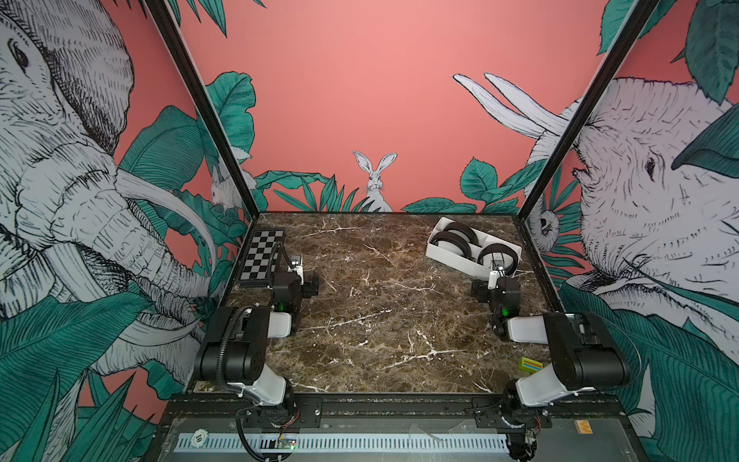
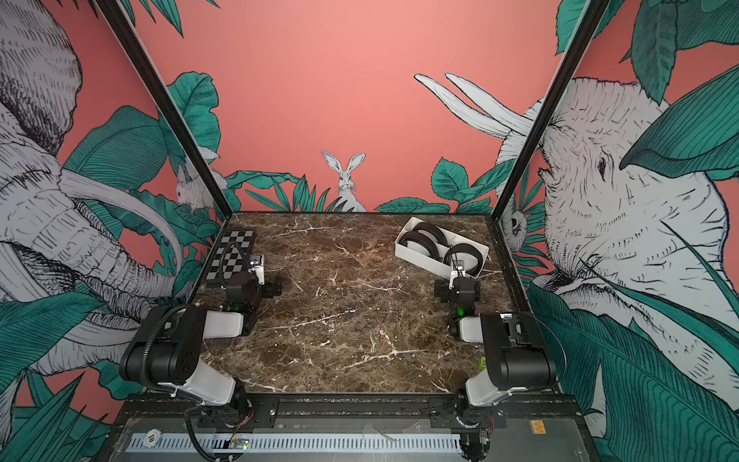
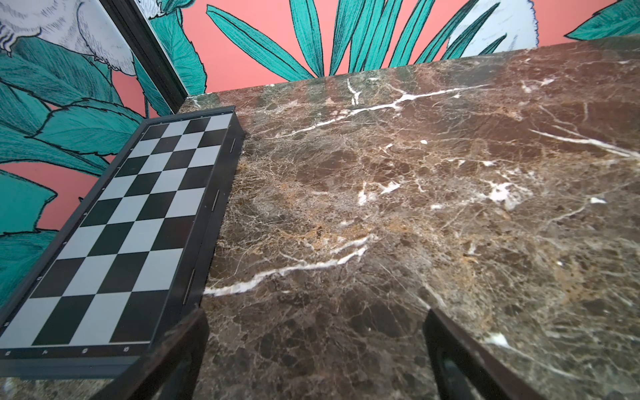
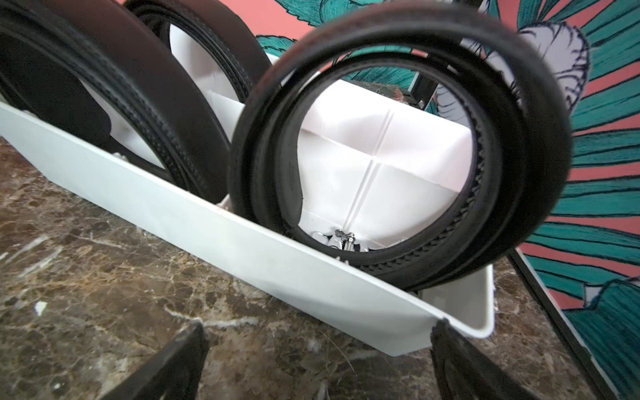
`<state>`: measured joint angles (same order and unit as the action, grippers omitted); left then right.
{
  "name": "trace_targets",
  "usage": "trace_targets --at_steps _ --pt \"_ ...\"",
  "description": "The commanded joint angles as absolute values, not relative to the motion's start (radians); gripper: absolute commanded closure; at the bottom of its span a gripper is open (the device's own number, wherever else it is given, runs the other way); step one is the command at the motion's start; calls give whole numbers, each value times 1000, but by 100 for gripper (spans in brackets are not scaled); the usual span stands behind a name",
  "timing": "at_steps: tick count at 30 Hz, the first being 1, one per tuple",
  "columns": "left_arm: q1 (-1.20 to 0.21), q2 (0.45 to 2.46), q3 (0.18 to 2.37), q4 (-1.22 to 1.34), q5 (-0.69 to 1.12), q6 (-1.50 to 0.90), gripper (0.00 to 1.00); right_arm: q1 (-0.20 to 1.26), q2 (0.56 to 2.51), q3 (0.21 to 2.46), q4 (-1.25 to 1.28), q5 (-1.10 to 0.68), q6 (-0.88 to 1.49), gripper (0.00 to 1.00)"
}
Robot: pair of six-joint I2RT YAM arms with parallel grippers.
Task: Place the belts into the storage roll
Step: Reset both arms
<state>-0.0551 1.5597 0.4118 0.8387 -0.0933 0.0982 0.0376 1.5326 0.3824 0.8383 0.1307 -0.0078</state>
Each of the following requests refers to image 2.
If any black belt long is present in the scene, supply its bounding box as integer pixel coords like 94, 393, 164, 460
443, 243, 485, 276

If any long black belt s-curved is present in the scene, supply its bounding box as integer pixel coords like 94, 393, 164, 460
413, 221, 448, 246

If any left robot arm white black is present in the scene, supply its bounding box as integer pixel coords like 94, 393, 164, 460
119, 271, 282, 413

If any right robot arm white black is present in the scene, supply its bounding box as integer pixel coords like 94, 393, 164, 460
434, 276, 558, 407

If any white foam storage box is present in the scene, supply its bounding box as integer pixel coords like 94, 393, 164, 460
395, 217, 490, 279

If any black white checkerboard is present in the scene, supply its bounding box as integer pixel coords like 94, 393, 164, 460
203, 227, 257, 288

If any orange label sticker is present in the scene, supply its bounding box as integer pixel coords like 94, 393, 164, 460
529, 420, 547, 435

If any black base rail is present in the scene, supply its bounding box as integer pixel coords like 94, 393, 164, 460
120, 393, 578, 429

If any white slotted cable duct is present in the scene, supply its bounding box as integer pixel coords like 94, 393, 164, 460
125, 432, 464, 454

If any left black frame post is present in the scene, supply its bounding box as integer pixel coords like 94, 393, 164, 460
95, 0, 233, 221

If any black frame post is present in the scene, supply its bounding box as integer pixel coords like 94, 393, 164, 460
492, 0, 609, 223
95, 0, 233, 221

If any right black frame post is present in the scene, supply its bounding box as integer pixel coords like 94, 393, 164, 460
492, 0, 609, 223

